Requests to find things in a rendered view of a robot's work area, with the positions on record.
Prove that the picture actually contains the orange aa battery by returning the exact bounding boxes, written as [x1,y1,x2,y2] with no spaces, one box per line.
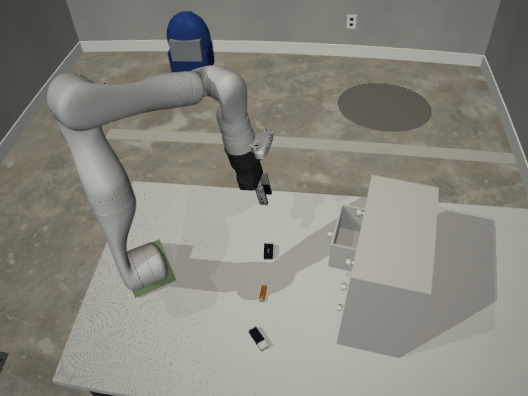
[259,285,267,302]

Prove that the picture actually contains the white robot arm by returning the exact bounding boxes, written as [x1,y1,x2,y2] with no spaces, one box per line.
[47,65,251,291]

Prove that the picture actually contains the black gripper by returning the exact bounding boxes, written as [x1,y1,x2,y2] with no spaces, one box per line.
[222,127,273,205]

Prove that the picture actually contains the black and white eraser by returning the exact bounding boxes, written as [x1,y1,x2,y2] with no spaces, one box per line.
[249,327,269,352]

